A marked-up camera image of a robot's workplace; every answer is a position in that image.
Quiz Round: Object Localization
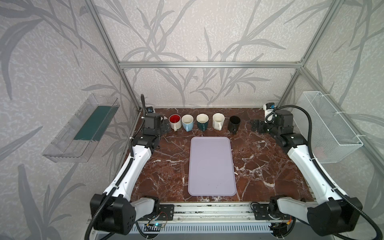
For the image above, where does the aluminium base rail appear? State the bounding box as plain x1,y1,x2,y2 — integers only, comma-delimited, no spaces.
86,202,341,224

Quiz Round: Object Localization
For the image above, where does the aluminium frame crossbar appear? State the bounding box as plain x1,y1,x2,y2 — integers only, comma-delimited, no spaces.
119,62,302,69

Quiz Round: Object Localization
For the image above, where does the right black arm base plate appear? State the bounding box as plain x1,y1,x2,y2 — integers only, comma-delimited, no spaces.
250,202,292,222

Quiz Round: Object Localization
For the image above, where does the dark green mug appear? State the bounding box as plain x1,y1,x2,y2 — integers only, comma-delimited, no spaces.
197,114,209,132

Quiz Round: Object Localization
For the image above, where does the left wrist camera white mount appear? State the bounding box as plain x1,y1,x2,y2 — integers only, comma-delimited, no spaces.
146,107,155,115

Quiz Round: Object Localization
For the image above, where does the white wire mesh basket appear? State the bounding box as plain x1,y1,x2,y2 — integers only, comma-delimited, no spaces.
296,91,364,164

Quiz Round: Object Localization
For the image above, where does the white octagonal mug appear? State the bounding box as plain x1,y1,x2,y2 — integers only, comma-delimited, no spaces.
213,113,225,131

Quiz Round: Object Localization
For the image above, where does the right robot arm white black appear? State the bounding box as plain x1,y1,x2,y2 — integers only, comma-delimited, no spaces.
252,103,384,240

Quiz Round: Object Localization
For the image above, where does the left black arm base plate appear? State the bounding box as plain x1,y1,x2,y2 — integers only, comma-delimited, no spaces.
154,204,175,221

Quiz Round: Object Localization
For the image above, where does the green pad in bin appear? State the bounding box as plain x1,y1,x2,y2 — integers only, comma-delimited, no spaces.
74,106,119,142

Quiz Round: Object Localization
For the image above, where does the black mug white rim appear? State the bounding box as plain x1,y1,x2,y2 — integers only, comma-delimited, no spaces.
228,116,241,135

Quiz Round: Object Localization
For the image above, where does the lavender rectangular tray mat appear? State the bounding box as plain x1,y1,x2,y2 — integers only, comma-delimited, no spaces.
188,137,237,197

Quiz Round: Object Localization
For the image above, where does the white mug red interior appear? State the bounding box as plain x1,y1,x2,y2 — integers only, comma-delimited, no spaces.
169,114,182,132

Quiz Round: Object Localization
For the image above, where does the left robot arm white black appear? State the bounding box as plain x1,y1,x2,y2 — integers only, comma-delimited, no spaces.
84,95,171,240

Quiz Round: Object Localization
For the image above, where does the clear plastic wall bin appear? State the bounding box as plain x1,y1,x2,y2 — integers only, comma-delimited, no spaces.
42,94,120,163

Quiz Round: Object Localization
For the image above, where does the green circuit board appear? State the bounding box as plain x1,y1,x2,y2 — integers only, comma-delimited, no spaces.
145,222,167,232

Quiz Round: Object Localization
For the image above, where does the light blue mug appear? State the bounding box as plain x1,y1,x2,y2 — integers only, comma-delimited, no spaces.
181,115,194,132

